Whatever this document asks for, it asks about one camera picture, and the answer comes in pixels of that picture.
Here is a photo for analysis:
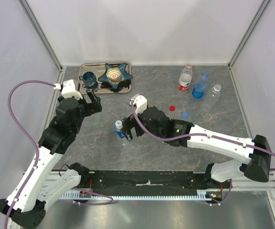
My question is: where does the red label water bottle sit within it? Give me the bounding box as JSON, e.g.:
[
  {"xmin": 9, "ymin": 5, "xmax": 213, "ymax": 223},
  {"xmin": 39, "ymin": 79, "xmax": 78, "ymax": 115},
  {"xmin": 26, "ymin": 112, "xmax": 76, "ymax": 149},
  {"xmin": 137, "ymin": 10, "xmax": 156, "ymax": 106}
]
[{"xmin": 178, "ymin": 64, "xmax": 193, "ymax": 92}]

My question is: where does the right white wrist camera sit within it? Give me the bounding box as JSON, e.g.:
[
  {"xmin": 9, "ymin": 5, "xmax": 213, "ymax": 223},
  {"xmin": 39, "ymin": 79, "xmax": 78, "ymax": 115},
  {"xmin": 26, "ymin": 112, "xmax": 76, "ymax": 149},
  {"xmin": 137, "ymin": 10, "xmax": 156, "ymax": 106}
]
[{"xmin": 129, "ymin": 94, "xmax": 148, "ymax": 115}]

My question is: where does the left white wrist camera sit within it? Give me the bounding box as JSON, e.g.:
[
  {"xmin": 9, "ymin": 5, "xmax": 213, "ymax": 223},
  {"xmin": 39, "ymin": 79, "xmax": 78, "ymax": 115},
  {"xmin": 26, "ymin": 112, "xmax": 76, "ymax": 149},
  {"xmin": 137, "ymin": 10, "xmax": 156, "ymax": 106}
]
[{"xmin": 54, "ymin": 79, "xmax": 83, "ymax": 100}]

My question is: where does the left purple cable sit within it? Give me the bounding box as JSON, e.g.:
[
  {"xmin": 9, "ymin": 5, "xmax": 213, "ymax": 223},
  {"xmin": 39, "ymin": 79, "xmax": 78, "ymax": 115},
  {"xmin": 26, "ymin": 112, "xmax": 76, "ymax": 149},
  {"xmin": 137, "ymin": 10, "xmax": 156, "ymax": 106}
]
[{"xmin": 3, "ymin": 80, "xmax": 116, "ymax": 229}]

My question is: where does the blue label small bottle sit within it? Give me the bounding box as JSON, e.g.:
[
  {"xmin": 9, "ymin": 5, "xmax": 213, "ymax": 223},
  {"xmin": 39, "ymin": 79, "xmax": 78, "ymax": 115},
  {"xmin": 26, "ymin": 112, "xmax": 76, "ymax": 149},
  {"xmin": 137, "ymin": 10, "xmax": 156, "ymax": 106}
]
[{"xmin": 114, "ymin": 125, "xmax": 128, "ymax": 146}]

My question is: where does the blue star-shaped dish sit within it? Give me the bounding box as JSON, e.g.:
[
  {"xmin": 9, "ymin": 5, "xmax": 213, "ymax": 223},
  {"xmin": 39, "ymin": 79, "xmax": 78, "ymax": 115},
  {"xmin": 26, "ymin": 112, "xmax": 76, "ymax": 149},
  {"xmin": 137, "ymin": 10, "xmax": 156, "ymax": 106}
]
[{"xmin": 98, "ymin": 62, "xmax": 133, "ymax": 89}]

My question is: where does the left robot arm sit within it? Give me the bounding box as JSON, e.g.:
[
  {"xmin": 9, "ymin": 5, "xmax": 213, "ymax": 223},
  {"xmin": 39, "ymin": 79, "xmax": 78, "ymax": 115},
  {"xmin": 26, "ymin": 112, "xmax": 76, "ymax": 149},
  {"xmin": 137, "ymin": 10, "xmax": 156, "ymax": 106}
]
[{"xmin": 0, "ymin": 92, "xmax": 102, "ymax": 229}]

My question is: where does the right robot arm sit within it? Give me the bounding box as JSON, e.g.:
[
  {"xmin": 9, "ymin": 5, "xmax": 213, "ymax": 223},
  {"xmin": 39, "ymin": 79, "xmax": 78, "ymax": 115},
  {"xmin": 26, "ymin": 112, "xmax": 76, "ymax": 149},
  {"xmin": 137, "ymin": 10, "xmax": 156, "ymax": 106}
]
[{"xmin": 121, "ymin": 107, "xmax": 271, "ymax": 188}]

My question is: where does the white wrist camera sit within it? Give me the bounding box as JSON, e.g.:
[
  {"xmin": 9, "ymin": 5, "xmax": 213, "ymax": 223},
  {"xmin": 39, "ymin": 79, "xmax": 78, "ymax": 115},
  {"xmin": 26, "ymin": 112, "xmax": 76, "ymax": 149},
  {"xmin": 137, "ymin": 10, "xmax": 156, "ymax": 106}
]
[
  {"xmin": 129, "ymin": 94, "xmax": 148, "ymax": 115},
  {"xmin": 54, "ymin": 79, "xmax": 83, "ymax": 100}
]

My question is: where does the clear small bottle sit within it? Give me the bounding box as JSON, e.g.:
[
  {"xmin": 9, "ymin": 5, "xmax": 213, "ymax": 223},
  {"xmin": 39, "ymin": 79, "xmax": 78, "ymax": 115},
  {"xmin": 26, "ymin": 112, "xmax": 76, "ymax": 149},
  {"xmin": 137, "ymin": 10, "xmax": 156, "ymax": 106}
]
[{"xmin": 201, "ymin": 84, "xmax": 222, "ymax": 112}]

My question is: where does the small patterned bowl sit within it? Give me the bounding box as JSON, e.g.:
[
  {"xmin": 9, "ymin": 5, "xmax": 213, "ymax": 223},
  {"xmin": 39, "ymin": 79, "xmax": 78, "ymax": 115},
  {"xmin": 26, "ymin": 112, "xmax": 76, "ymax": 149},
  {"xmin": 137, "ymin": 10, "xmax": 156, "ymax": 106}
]
[{"xmin": 106, "ymin": 67, "xmax": 123, "ymax": 83}]

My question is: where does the slotted cable duct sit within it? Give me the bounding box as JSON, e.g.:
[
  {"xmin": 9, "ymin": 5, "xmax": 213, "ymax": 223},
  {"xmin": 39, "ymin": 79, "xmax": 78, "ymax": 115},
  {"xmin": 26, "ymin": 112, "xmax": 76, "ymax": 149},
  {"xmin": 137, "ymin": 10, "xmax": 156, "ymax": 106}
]
[{"xmin": 59, "ymin": 190, "xmax": 211, "ymax": 201}]

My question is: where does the blue ceramic cup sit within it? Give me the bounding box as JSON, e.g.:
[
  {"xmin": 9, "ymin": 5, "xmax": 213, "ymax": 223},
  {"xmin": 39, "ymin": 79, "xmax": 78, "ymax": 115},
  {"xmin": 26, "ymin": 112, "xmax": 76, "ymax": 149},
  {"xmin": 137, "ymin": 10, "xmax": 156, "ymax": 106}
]
[{"xmin": 78, "ymin": 72, "xmax": 98, "ymax": 92}]

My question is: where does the metal tray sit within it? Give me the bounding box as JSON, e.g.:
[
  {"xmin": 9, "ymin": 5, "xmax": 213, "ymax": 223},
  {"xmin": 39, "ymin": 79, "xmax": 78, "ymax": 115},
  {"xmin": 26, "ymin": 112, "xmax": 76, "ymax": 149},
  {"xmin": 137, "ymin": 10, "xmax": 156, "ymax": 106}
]
[{"xmin": 77, "ymin": 63, "xmax": 132, "ymax": 94}]

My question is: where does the white blue-print bottle cap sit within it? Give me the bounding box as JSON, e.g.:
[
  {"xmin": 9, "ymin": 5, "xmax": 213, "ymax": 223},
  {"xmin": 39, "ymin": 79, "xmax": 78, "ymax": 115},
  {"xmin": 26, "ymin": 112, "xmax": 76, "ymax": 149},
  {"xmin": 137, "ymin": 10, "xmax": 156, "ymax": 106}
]
[{"xmin": 115, "ymin": 120, "xmax": 123, "ymax": 129}]

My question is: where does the blue cap water bottle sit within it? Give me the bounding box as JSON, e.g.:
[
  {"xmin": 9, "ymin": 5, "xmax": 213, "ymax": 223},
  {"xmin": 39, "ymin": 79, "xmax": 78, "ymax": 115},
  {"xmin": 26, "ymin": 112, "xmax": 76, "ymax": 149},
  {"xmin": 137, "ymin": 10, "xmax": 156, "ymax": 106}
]
[{"xmin": 192, "ymin": 72, "xmax": 209, "ymax": 100}]

